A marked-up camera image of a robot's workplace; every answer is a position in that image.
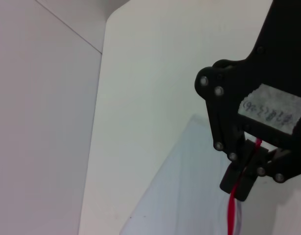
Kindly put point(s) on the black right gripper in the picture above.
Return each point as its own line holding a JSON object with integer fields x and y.
{"x": 283, "y": 61}

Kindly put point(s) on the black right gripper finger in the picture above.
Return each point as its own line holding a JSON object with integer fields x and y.
{"x": 253, "y": 176}
{"x": 216, "y": 117}

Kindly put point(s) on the clear document bag red zip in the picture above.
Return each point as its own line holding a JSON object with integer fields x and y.
{"x": 177, "y": 195}

